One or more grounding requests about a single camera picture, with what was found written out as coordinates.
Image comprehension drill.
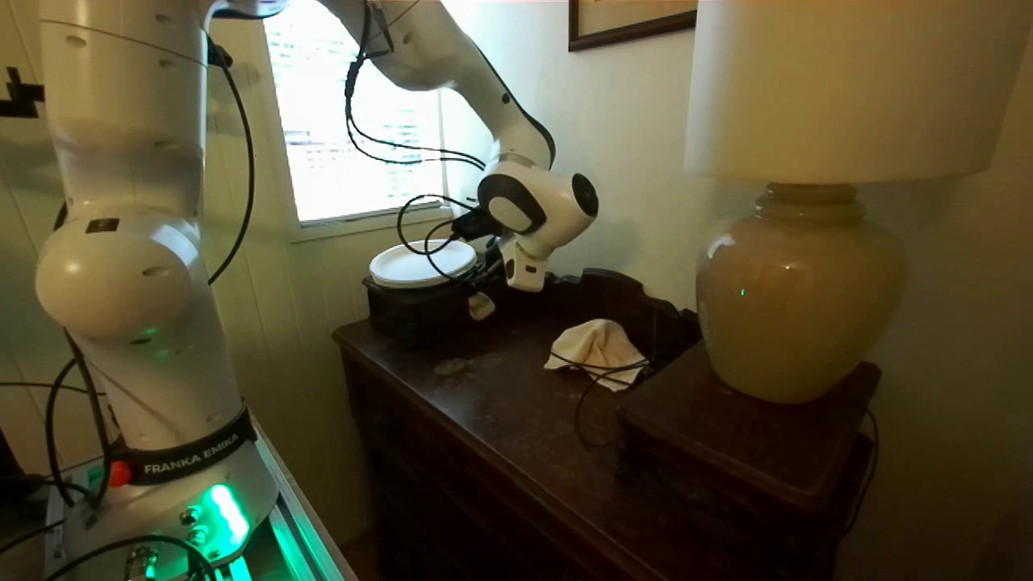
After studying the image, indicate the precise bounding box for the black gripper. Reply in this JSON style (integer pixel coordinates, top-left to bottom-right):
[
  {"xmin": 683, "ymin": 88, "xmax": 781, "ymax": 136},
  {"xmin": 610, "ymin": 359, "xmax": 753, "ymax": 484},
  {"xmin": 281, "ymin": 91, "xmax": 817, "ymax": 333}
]
[{"xmin": 467, "ymin": 238, "xmax": 523, "ymax": 307}]

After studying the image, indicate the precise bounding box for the robot base platform green light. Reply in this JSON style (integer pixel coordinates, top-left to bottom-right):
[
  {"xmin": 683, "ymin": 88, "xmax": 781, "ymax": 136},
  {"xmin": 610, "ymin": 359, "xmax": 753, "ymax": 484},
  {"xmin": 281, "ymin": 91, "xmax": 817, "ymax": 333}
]
[{"xmin": 41, "ymin": 428, "xmax": 363, "ymax": 581}]

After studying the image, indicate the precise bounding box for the white plate stack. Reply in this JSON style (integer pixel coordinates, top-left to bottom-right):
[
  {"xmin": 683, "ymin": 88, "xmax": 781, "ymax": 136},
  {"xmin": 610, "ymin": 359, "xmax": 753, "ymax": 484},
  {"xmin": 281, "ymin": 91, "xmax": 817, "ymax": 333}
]
[{"xmin": 368, "ymin": 236, "xmax": 480, "ymax": 289}]

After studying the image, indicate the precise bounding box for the dark wooden dresser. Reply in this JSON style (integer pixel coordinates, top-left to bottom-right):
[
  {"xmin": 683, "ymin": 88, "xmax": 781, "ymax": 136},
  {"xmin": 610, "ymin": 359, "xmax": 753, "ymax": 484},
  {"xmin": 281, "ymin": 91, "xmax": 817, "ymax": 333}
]
[{"xmin": 332, "ymin": 268, "xmax": 883, "ymax": 581}]

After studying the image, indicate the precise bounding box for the bright window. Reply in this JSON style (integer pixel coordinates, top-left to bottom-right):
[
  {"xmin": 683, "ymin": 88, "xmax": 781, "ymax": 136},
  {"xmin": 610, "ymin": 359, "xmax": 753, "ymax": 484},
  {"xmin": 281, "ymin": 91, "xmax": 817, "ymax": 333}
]
[{"xmin": 261, "ymin": 0, "xmax": 494, "ymax": 240}]

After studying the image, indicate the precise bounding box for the dark framed picture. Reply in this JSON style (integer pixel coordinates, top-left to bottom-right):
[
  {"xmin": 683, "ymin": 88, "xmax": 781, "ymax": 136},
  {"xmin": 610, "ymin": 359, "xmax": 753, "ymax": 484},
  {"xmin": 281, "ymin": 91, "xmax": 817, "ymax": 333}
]
[{"xmin": 565, "ymin": 0, "xmax": 699, "ymax": 55}]

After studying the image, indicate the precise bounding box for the beige ceramic lamp base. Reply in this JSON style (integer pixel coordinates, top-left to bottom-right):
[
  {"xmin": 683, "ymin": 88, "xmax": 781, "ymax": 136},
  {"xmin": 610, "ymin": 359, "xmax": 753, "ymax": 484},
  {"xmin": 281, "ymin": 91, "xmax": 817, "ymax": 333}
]
[{"xmin": 695, "ymin": 181, "xmax": 909, "ymax": 407}]

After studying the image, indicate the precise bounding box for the white lampshade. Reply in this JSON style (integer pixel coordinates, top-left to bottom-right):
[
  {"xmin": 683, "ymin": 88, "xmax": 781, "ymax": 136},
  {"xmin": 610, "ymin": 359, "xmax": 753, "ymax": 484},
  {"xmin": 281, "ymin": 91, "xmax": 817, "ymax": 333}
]
[{"xmin": 680, "ymin": 0, "xmax": 1033, "ymax": 186}]

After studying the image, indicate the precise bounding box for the black clamp stand bar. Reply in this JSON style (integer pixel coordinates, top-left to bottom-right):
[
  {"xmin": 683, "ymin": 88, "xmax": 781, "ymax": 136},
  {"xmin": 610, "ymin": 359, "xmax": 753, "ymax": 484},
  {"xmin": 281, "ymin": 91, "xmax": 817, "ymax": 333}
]
[{"xmin": 0, "ymin": 63, "xmax": 47, "ymax": 118}]

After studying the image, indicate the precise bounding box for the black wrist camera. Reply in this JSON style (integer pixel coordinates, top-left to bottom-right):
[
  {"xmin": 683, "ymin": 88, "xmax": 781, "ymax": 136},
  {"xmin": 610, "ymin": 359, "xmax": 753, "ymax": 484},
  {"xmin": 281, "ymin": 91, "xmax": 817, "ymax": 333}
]
[{"xmin": 448, "ymin": 205, "xmax": 505, "ymax": 246}]

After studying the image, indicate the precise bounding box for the white cloth with black cord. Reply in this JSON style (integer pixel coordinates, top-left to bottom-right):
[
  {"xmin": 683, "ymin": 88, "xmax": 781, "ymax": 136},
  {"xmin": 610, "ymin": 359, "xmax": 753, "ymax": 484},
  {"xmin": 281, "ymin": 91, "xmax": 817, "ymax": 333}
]
[{"xmin": 543, "ymin": 317, "xmax": 652, "ymax": 452}]

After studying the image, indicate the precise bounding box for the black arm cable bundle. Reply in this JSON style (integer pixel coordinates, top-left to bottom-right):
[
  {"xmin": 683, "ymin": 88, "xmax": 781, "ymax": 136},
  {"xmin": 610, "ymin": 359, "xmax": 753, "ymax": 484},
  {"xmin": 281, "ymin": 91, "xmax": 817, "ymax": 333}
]
[{"xmin": 202, "ymin": 0, "xmax": 511, "ymax": 289}]

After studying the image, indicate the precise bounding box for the black base cable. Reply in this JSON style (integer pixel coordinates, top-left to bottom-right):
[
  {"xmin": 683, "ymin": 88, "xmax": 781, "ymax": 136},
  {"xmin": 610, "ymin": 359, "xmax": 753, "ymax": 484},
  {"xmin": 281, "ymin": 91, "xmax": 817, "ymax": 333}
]
[{"xmin": 0, "ymin": 341, "xmax": 115, "ymax": 519}]

